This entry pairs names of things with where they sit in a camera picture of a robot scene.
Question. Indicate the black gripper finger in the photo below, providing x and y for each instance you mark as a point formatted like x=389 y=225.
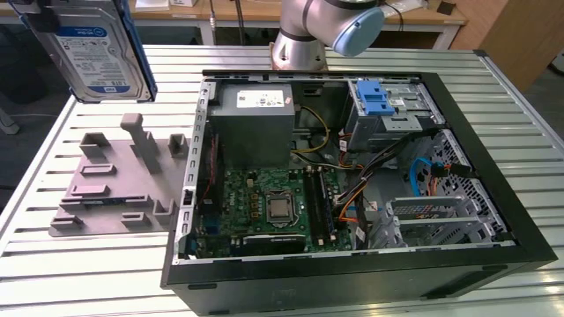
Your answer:
x=46 y=16

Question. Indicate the hard disk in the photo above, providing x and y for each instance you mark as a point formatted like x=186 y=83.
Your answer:
x=89 y=56

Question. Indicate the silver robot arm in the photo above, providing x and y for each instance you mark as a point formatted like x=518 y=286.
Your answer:
x=299 y=36

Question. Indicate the silver disk bay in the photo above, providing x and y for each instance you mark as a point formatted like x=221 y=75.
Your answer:
x=441 y=220

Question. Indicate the white paper box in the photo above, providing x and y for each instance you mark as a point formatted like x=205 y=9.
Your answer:
x=153 y=5

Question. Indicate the white labelled box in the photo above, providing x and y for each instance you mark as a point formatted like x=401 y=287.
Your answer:
x=183 y=2

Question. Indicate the grey furniture foot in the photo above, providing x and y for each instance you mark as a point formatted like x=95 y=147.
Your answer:
x=9 y=123

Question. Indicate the wooden desk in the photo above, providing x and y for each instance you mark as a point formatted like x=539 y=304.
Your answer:
x=230 y=8

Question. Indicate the spare RAM stick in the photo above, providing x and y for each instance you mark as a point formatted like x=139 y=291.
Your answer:
x=103 y=200

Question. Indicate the grey power supply unit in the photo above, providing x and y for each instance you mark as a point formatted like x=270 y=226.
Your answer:
x=251 y=138

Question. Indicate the grey parts rack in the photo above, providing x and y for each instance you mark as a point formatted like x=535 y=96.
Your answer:
x=102 y=218

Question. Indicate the black case fan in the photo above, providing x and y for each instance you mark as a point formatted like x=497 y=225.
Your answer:
x=205 y=185

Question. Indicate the green motherboard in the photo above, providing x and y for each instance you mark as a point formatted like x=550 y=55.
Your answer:
x=287 y=180

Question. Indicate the CPU socket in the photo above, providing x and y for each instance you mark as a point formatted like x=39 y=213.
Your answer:
x=282 y=193

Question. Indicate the blue drive cage latch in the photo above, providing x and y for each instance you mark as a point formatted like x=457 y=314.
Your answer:
x=375 y=99

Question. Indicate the silver CPU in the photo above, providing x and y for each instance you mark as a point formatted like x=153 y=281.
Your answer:
x=279 y=208

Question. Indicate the silver drive cage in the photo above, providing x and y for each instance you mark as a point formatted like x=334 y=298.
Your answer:
x=366 y=132

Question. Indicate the black RAM slot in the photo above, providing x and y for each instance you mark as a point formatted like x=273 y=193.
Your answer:
x=314 y=204

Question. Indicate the clear plastic bag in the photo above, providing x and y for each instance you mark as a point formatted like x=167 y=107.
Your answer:
x=414 y=8

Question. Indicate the black graphics card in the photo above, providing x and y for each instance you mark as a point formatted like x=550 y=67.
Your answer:
x=274 y=242

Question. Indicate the RAM stick in slot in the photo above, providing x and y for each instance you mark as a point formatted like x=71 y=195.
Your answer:
x=330 y=211

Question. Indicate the small black object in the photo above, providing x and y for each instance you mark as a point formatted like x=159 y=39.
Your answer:
x=450 y=8

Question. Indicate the black open PC case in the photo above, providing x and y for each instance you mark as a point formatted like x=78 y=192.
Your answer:
x=353 y=287

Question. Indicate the wooden cabinet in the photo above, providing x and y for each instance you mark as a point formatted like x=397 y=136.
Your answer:
x=521 y=39

